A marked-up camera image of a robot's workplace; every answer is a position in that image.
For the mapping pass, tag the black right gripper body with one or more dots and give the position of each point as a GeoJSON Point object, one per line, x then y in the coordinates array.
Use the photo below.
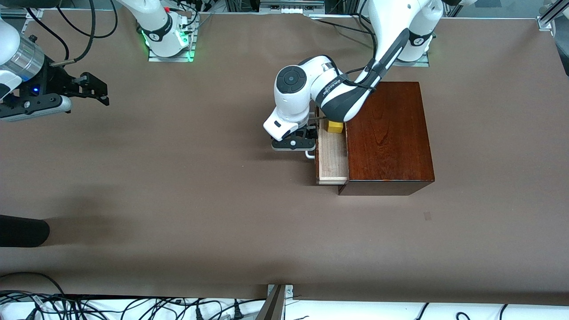
{"type": "Point", "coordinates": [57, 83]}

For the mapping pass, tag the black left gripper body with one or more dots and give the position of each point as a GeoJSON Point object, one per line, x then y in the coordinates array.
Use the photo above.
{"type": "Point", "coordinates": [312, 132]}

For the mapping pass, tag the yellow block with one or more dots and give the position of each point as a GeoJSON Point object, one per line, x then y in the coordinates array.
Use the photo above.
{"type": "Point", "coordinates": [335, 127]}

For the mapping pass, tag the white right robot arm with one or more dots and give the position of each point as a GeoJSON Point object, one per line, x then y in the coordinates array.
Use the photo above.
{"type": "Point", "coordinates": [160, 26]}

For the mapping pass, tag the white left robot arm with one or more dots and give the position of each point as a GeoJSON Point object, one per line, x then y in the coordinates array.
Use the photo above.
{"type": "Point", "coordinates": [329, 89]}

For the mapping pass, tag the dark brown wooden cabinet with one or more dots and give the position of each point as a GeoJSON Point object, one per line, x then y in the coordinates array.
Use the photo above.
{"type": "Point", "coordinates": [386, 142]}

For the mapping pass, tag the brown table cover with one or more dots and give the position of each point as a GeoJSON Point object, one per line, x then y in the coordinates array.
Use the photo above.
{"type": "Point", "coordinates": [222, 200]}

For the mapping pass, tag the black cylindrical object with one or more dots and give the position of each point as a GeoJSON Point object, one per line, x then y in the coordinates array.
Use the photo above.
{"type": "Point", "coordinates": [22, 231]}

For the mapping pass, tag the dark grey profile beam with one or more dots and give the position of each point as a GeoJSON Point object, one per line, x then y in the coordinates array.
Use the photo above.
{"type": "Point", "coordinates": [271, 309]}

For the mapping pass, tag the aluminium corner bracket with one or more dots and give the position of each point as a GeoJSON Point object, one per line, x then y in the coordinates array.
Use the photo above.
{"type": "Point", "coordinates": [546, 20]}
{"type": "Point", "coordinates": [35, 14]}

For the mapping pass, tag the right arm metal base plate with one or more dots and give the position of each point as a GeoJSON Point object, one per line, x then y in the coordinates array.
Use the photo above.
{"type": "Point", "coordinates": [171, 59]}

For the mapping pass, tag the silver metal bracket plate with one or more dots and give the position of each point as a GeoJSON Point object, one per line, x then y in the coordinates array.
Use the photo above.
{"type": "Point", "coordinates": [289, 291]}

